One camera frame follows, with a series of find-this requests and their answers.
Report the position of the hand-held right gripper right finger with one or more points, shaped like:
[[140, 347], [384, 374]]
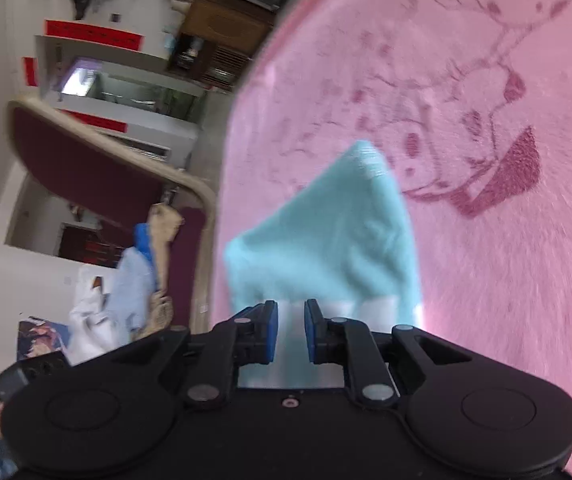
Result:
[[312, 332]]

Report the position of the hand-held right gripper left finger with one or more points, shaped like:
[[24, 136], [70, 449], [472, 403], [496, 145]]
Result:
[[269, 332]]

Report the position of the light blue t-shirt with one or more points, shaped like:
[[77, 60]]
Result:
[[336, 240]]

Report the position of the white hoodie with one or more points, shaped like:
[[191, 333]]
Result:
[[90, 320]]

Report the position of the beige pants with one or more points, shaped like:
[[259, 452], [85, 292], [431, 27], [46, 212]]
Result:
[[163, 260]]

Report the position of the brown door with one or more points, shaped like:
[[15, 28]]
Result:
[[93, 247]]

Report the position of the blue garment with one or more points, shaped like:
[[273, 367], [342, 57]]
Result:
[[143, 242]]

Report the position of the pink printed blanket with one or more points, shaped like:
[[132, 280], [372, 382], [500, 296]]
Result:
[[491, 285]]

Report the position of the maroon banquet chair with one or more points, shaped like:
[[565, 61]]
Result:
[[80, 160]]

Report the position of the long red banner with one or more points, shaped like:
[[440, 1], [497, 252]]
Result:
[[95, 121], [93, 35]]

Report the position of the short red banner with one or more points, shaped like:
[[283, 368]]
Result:
[[29, 71]]

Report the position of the wooden cabinet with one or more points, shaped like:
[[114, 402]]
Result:
[[225, 25]]

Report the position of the wall poster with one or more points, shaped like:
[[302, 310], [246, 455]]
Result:
[[43, 337]]

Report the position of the white door frame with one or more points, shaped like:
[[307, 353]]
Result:
[[115, 90]]

